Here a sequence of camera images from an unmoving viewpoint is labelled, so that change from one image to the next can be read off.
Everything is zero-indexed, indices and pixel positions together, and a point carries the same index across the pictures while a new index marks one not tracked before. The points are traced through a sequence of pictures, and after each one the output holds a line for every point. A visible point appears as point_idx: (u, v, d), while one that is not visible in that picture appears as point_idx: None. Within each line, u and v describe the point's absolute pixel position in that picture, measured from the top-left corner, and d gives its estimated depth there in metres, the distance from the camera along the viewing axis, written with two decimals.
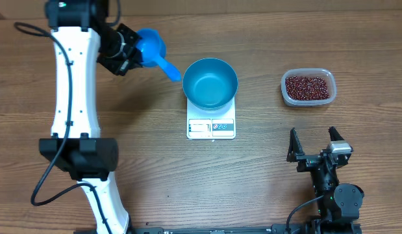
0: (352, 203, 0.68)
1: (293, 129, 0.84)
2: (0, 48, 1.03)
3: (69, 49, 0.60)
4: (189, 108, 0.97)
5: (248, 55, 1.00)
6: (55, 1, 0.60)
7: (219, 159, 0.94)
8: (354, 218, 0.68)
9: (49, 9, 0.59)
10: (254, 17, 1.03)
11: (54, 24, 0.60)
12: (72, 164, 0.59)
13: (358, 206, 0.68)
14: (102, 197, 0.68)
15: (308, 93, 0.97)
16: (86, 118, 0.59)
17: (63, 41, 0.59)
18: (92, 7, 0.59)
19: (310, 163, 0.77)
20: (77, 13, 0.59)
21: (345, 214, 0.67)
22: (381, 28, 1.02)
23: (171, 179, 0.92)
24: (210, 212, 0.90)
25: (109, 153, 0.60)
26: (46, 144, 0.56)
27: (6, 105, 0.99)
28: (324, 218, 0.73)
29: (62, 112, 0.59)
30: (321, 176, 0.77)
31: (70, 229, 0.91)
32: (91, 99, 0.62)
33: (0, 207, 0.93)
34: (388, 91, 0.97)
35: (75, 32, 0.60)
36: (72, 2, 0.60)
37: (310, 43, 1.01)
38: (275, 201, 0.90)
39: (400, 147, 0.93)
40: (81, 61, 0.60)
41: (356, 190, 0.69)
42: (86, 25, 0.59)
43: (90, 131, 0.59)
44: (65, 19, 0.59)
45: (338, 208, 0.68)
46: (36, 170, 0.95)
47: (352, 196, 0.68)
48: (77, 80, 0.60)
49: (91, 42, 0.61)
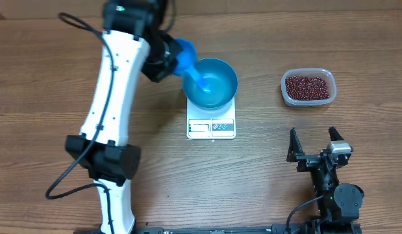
0: (352, 203, 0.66)
1: (292, 129, 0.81)
2: (3, 49, 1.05)
3: (117, 54, 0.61)
4: (189, 108, 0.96)
5: (248, 55, 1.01)
6: (115, 2, 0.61)
7: (219, 159, 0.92)
8: (355, 218, 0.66)
9: (107, 10, 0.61)
10: (254, 17, 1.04)
11: (108, 26, 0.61)
12: (93, 164, 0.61)
13: (358, 207, 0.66)
14: (114, 199, 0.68)
15: (308, 93, 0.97)
16: (117, 126, 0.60)
17: (113, 45, 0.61)
18: (149, 16, 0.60)
19: (310, 163, 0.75)
20: (134, 20, 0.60)
21: (345, 213, 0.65)
22: (380, 28, 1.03)
23: (171, 179, 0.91)
24: (210, 212, 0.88)
25: (130, 162, 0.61)
26: (72, 142, 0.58)
27: (7, 105, 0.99)
28: (324, 219, 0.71)
29: (96, 115, 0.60)
30: (321, 176, 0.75)
31: (70, 230, 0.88)
32: (126, 106, 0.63)
33: (0, 207, 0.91)
34: (388, 91, 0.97)
35: (128, 39, 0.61)
36: (130, 7, 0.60)
37: (310, 43, 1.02)
38: (275, 201, 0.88)
39: (401, 147, 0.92)
40: (125, 67, 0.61)
41: (356, 190, 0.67)
42: (138, 34, 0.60)
43: (118, 140, 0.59)
44: (120, 23, 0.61)
45: (338, 208, 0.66)
46: (36, 170, 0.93)
47: (352, 195, 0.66)
48: (118, 86, 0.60)
49: (139, 52, 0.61)
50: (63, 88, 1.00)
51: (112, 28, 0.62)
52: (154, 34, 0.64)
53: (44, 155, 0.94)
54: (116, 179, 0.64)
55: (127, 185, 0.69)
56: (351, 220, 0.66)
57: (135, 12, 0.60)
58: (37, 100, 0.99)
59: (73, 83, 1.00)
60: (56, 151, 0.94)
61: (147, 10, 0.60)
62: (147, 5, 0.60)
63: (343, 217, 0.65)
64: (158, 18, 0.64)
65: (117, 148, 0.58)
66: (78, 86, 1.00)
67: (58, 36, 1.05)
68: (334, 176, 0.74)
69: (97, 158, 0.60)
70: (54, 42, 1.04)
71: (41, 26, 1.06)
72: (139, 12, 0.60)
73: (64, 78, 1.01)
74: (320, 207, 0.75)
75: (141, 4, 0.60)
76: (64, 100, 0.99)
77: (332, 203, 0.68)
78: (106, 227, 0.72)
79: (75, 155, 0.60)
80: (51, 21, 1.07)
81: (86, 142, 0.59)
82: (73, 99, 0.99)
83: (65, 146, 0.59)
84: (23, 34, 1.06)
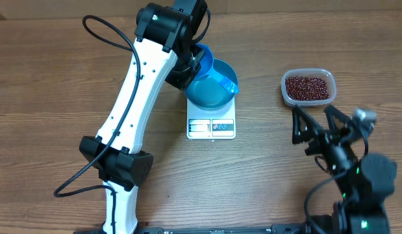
0: (384, 175, 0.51)
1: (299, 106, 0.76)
2: (2, 49, 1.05)
3: (144, 64, 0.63)
4: (189, 108, 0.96)
5: (248, 55, 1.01)
6: (150, 10, 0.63)
7: (219, 159, 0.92)
8: (389, 193, 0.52)
9: (142, 17, 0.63)
10: (254, 17, 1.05)
11: (139, 33, 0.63)
12: (104, 166, 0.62)
13: (393, 179, 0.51)
14: (120, 203, 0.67)
15: (308, 93, 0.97)
16: (133, 134, 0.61)
17: (141, 54, 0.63)
18: (182, 28, 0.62)
19: (330, 138, 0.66)
20: (167, 30, 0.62)
21: (376, 186, 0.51)
22: (380, 28, 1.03)
23: (171, 179, 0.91)
24: (210, 212, 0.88)
25: (141, 171, 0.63)
26: (87, 143, 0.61)
27: (7, 105, 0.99)
28: (349, 198, 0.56)
29: (115, 119, 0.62)
30: (339, 155, 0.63)
31: (70, 230, 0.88)
32: (146, 116, 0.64)
33: (0, 207, 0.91)
34: (388, 91, 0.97)
35: (158, 49, 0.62)
36: (165, 18, 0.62)
37: (309, 43, 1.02)
38: (275, 201, 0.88)
39: (401, 147, 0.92)
40: (150, 77, 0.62)
41: (388, 160, 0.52)
42: (169, 45, 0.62)
43: (132, 147, 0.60)
44: (153, 32, 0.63)
45: (367, 182, 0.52)
46: (36, 170, 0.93)
47: (382, 167, 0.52)
48: (140, 95, 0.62)
49: (167, 64, 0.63)
50: (63, 88, 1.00)
51: (143, 37, 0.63)
52: (185, 46, 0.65)
53: (44, 155, 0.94)
54: (125, 184, 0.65)
55: (136, 191, 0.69)
56: (384, 195, 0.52)
57: (169, 23, 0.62)
58: (37, 100, 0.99)
59: (73, 83, 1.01)
60: (56, 151, 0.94)
61: (182, 23, 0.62)
62: (182, 18, 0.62)
63: (373, 191, 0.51)
64: (191, 33, 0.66)
65: (129, 156, 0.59)
66: (78, 86, 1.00)
67: (58, 36, 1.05)
68: (351, 154, 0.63)
69: (109, 162, 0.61)
70: (54, 42, 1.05)
71: (41, 26, 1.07)
72: (173, 23, 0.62)
73: (64, 78, 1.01)
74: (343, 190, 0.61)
75: (177, 17, 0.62)
76: (64, 101, 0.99)
77: (359, 177, 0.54)
78: (108, 227, 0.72)
79: (89, 156, 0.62)
80: (51, 21, 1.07)
81: (100, 146, 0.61)
82: (73, 99, 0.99)
83: (80, 146, 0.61)
84: (22, 34, 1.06)
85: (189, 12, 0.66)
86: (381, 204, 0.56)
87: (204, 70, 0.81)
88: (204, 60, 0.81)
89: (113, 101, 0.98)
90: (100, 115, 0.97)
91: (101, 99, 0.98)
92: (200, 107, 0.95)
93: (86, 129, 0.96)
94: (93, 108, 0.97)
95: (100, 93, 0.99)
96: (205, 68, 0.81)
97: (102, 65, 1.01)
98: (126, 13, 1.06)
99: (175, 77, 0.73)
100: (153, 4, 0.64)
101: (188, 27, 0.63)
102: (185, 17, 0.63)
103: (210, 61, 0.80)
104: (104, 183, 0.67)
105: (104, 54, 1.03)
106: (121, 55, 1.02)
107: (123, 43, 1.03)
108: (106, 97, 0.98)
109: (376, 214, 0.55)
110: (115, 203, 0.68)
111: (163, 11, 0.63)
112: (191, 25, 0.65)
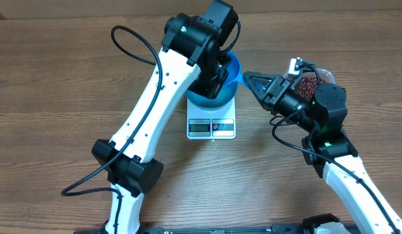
0: (336, 100, 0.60)
1: (248, 76, 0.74)
2: (0, 48, 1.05)
3: (167, 74, 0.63)
4: (189, 108, 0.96)
5: (249, 55, 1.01)
6: (180, 23, 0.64)
7: (219, 159, 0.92)
8: (343, 115, 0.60)
9: (171, 30, 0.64)
10: (254, 17, 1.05)
11: (167, 45, 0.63)
12: (114, 170, 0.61)
13: (343, 102, 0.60)
14: (125, 206, 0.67)
15: (308, 93, 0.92)
16: (147, 143, 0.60)
17: (164, 64, 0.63)
18: (209, 43, 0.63)
19: (283, 84, 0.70)
20: (194, 44, 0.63)
21: (332, 112, 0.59)
22: (381, 27, 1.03)
23: (171, 180, 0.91)
24: (210, 212, 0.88)
25: (150, 179, 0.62)
26: (100, 147, 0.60)
27: (6, 105, 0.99)
28: (312, 130, 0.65)
29: (130, 126, 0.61)
30: (290, 106, 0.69)
31: (70, 230, 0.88)
32: (160, 127, 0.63)
33: (0, 207, 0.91)
34: (388, 91, 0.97)
35: (182, 62, 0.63)
36: (193, 31, 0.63)
37: (310, 43, 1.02)
38: (275, 201, 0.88)
39: (401, 147, 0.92)
40: (171, 88, 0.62)
41: (338, 87, 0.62)
42: (194, 58, 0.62)
43: (144, 156, 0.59)
44: (180, 43, 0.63)
45: (324, 109, 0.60)
46: (36, 170, 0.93)
47: (333, 93, 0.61)
48: (158, 105, 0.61)
49: (189, 76, 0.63)
50: (63, 88, 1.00)
51: (169, 47, 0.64)
52: (210, 61, 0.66)
53: (44, 155, 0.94)
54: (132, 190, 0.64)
55: (143, 197, 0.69)
56: (339, 118, 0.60)
57: (198, 36, 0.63)
58: (37, 100, 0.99)
59: (73, 82, 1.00)
60: (56, 151, 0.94)
61: (210, 37, 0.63)
62: (210, 33, 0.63)
63: (330, 116, 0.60)
64: (217, 47, 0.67)
65: (140, 166, 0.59)
66: (77, 86, 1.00)
67: (57, 36, 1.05)
68: (298, 97, 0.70)
69: (119, 167, 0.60)
70: (53, 42, 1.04)
71: (41, 25, 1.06)
72: (202, 36, 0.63)
73: (64, 78, 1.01)
74: (304, 128, 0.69)
75: (206, 30, 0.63)
76: (63, 101, 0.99)
77: (315, 108, 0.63)
78: (110, 227, 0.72)
79: (100, 160, 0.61)
80: (51, 21, 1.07)
81: (113, 151, 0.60)
82: (73, 99, 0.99)
83: (93, 149, 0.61)
84: (21, 33, 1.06)
85: (217, 26, 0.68)
86: (341, 131, 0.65)
87: (232, 77, 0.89)
88: (231, 67, 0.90)
89: (113, 101, 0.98)
90: (99, 115, 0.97)
91: (100, 99, 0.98)
92: (199, 107, 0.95)
93: (85, 129, 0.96)
94: (93, 108, 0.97)
95: (100, 93, 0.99)
96: (232, 75, 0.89)
97: (102, 65, 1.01)
98: (126, 13, 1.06)
99: (202, 87, 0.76)
100: (184, 15, 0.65)
101: (215, 41, 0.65)
102: (213, 31, 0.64)
103: (237, 67, 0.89)
104: (111, 186, 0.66)
105: (103, 54, 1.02)
106: (121, 55, 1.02)
107: (123, 43, 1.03)
108: (106, 97, 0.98)
109: (341, 138, 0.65)
110: (121, 207, 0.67)
111: (192, 24, 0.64)
112: (218, 39, 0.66)
